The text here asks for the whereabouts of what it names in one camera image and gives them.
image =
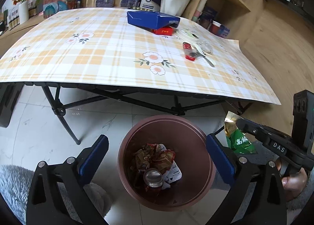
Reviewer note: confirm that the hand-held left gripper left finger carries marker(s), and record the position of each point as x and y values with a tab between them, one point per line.
94	158

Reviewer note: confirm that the red cigarette pack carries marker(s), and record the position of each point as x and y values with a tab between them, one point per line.
163	31

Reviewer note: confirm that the red lighter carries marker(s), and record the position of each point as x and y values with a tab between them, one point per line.
188	50

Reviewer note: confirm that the orange flowers in ribbed vase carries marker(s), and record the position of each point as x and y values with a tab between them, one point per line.
23	11

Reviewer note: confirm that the clear plastic packaging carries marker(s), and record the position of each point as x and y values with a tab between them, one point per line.
204	46

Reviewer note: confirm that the black folding table frame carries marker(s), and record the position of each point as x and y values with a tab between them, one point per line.
58	110

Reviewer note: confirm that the red snack wrapper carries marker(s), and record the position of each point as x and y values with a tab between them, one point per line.
147	156

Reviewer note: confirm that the small blue box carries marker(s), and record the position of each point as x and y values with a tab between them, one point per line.
225	31

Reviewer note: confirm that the person's grey fleece clothing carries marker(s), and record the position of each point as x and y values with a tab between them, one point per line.
14	185

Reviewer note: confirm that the red soda can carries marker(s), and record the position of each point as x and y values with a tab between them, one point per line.
153	178

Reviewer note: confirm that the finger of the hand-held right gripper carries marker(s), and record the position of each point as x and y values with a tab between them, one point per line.
247	126

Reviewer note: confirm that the stack of pastel cups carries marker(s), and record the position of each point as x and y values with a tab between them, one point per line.
200	8

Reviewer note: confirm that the dark counter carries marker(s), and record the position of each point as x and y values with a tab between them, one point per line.
294	8

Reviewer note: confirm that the gold green wrapper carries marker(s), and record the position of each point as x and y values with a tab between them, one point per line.
236	139

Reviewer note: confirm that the red paper cup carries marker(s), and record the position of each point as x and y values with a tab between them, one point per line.
215	27

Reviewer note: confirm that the dark blue printed box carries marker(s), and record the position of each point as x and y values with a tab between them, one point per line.
209	13

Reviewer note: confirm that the wooden shelf unit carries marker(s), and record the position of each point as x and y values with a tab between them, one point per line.
228	4

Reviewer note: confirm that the person's right hand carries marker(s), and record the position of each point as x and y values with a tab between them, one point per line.
293	185

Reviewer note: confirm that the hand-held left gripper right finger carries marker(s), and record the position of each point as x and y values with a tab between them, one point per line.
219	161

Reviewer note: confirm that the navy blue box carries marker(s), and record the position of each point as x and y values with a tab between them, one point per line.
147	18

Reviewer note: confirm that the plaid floral tablecloth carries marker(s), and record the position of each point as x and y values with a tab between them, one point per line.
98	62

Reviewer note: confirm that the white plastic spoon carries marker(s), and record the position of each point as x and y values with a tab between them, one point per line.
207	60

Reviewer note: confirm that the white round lid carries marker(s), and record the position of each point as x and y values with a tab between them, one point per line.
186	35

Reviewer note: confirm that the person's right forearm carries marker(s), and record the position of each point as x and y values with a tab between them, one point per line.
301	200

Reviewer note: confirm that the row of small brown bottles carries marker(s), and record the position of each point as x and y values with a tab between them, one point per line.
14	20

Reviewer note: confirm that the brown trash bin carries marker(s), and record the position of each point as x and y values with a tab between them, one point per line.
191	166

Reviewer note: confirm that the white paper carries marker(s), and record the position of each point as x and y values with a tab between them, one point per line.
174	173

